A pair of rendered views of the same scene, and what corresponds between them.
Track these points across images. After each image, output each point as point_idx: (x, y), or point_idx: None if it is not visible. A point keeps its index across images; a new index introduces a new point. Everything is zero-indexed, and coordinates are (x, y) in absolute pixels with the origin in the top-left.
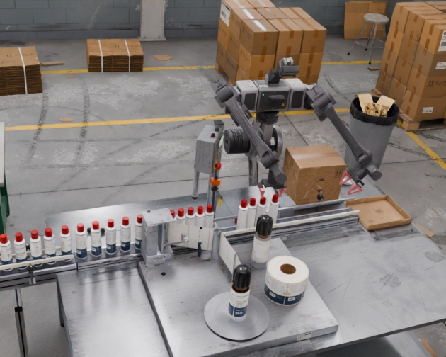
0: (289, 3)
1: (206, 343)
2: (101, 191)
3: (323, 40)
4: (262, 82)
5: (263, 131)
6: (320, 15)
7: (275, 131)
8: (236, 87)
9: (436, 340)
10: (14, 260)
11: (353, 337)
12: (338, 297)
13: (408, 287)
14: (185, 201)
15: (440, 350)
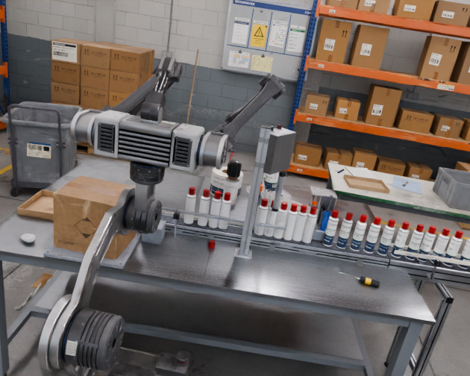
0: None
1: (295, 192)
2: None
3: None
4: (161, 124)
5: (148, 195)
6: None
7: (132, 192)
8: (202, 137)
9: (23, 282)
10: (447, 295)
11: (198, 177)
12: (183, 188)
13: (126, 177)
14: (254, 283)
15: (33, 276)
